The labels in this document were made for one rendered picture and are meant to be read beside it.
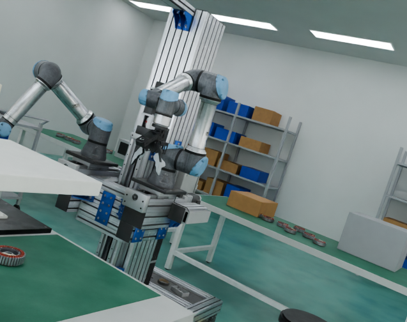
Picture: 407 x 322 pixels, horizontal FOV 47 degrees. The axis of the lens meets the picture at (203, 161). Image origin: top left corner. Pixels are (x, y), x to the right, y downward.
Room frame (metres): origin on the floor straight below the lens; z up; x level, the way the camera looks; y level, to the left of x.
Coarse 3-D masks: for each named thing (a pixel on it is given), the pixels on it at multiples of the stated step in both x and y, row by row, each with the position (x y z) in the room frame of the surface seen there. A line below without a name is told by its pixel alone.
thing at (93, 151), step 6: (90, 144) 2.66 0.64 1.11; (96, 144) 2.66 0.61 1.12; (102, 144) 2.67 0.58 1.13; (84, 150) 2.65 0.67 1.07; (90, 150) 2.64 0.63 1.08; (96, 150) 2.66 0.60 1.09; (102, 150) 2.67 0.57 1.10; (90, 156) 2.64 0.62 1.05; (96, 156) 2.65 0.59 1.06; (102, 156) 2.67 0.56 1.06
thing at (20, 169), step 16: (0, 144) 1.16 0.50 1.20; (16, 144) 1.23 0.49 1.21; (0, 160) 0.97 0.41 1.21; (16, 160) 1.02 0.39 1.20; (32, 160) 1.08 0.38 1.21; (48, 160) 1.15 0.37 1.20; (0, 176) 0.86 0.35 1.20; (16, 176) 0.89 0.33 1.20; (32, 176) 0.92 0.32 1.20; (48, 176) 0.96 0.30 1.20; (64, 176) 1.01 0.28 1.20; (80, 176) 1.07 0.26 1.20; (32, 192) 0.93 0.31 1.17; (48, 192) 0.96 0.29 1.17; (64, 192) 1.00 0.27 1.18; (80, 192) 1.04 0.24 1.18; (96, 192) 1.08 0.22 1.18
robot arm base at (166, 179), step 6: (162, 168) 2.43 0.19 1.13; (150, 174) 2.48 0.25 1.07; (156, 174) 2.43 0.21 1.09; (162, 174) 2.43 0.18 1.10; (168, 174) 2.44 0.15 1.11; (174, 174) 2.49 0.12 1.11; (150, 180) 2.43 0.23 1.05; (156, 180) 2.42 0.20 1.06; (162, 180) 2.42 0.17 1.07; (168, 180) 2.43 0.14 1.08; (174, 180) 2.49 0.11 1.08; (162, 186) 2.42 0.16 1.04; (168, 186) 2.43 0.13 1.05
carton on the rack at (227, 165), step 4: (224, 160) 8.31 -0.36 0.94; (228, 160) 8.59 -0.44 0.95; (224, 164) 8.30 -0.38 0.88; (228, 164) 8.26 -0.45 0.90; (232, 164) 8.22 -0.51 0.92; (236, 164) 8.22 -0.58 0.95; (220, 168) 8.33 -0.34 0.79; (224, 168) 8.29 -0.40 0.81; (228, 168) 8.25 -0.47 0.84; (232, 168) 8.21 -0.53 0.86; (236, 168) 8.16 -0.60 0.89; (240, 168) 8.26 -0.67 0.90; (232, 172) 8.19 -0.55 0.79; (236, 172) 8.18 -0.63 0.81
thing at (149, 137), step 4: (148, 132) 1.94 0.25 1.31; (152, 132) 1.94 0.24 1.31; (156, 132) 1.95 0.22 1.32; (140, 136) 1.91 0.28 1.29; (144, 136) 1.91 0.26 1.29; (148, 136) 1.91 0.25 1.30; (152, 136) 1.92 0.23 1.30; (156, 136) 1.93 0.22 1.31; (136, 140) 1.88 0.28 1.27; (140, 140) 1.88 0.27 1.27; (144, 140) 1.88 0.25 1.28; (148, 140) 1.89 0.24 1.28; (152, 140) 1.92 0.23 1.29; (136, 144) 1.89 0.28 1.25; (140, 144) 1.88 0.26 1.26; (144, 144) 1.88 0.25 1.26
